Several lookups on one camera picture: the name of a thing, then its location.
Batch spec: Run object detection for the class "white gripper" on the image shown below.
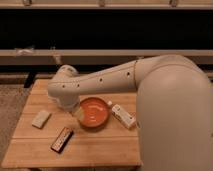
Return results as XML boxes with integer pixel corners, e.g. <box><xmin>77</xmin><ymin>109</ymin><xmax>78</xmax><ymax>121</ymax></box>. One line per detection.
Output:
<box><xmin>61</xmin><ymin>99</ymin><xmax>82</xmax><ymax>117</ymax></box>

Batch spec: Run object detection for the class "dark chocolate bar wrapper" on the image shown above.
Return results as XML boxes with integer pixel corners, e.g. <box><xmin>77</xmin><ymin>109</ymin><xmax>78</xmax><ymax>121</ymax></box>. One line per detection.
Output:
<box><xmin>51</xmin><ymin>127</ymin><xmax>74</xmax><ymax>153</ymax></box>

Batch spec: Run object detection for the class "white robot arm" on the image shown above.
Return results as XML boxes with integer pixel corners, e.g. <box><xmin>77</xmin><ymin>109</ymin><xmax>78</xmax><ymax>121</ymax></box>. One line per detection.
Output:
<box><xmin>47</xmin><ymin>55</ymin><xmax>213</xmax><ymax>171</ymax></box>

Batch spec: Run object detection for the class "orange ceramic bowl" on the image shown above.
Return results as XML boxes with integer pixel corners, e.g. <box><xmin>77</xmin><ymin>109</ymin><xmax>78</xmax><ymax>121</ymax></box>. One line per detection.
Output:
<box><xmin>77</xmin><ymin>97</ymin><xmax>110</xmax><ymax>128</ymax></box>

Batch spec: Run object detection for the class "white eraser block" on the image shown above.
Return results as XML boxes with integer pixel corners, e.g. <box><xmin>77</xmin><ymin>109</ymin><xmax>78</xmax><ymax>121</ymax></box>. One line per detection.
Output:
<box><xmin>32</xmin><ymin>110</ymin><xmax>51</xmax><ymax>129</ymax></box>

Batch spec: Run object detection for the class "wooden table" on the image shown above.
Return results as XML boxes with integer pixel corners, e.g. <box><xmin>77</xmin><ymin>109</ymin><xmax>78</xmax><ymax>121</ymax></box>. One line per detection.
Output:
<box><xmin>2</xmin><ymin>79</ymin><xmax>141</xmax><ymax>168</ymax></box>

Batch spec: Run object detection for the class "small white carton box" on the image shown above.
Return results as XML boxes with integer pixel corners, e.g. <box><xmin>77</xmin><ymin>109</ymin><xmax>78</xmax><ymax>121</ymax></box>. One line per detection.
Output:
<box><xmin>107</xmin><ymin>101</ymin><xmax>136</xmax><ymax>129</ymax></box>

